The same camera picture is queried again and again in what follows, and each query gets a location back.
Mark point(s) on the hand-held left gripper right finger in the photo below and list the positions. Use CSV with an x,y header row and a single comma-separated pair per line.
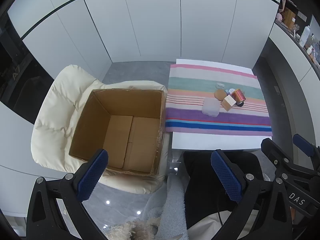
x,y
226,178

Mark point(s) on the tan makeup sponge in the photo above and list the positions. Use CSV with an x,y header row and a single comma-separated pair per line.
x,y
219,95

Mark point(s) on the wall socket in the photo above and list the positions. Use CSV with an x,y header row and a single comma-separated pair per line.
x,y
276,90

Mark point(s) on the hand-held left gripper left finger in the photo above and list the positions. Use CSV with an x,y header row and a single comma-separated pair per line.
x,y
92,177

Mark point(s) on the white built-in wardrobe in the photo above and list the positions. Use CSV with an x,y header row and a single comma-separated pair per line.
x,y
150,17

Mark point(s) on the tall white bottle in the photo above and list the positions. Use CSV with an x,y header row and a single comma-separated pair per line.
x,y
305,36

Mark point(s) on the white counter with dark top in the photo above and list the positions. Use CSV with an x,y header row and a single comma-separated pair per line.
x,y
282,47

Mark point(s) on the small printed cardboard box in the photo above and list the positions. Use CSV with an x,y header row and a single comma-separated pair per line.
x,y
290,17

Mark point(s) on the beige cube box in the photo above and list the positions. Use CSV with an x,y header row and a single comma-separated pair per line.
x,y
228,103

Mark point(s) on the wall switch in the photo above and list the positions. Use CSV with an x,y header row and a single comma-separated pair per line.
x,y
302,15

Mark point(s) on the white round floral compact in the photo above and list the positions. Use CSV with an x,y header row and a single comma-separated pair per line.
x,y
231,90

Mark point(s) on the striped pastel cloth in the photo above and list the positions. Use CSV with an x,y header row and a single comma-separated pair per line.
x,y
200,123

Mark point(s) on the dark open shelf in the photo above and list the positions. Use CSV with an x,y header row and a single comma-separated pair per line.
x,y
300,5

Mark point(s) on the fluffy light blue robe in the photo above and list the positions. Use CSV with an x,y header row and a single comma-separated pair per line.
x,y
172,210

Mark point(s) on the black glass panel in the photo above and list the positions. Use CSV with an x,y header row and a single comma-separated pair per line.
x,y
20,80

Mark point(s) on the brown cardboard box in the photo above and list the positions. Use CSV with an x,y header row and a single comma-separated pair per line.
x,y
120,135

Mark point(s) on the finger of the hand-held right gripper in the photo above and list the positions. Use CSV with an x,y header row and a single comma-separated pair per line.
x,y
272,152
303,143

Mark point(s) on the translucent plastic case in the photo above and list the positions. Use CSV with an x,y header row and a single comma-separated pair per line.
x,y
210,107

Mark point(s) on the small clear case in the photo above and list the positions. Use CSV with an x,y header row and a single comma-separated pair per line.
x,y
220,85

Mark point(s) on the red metal can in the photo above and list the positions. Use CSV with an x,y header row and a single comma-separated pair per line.
x,y
238,95

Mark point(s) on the clear plastic organizer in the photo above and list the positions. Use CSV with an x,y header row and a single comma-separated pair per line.
x,y
315,42

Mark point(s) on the small pink plush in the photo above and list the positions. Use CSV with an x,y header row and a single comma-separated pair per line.
x,y
279,18

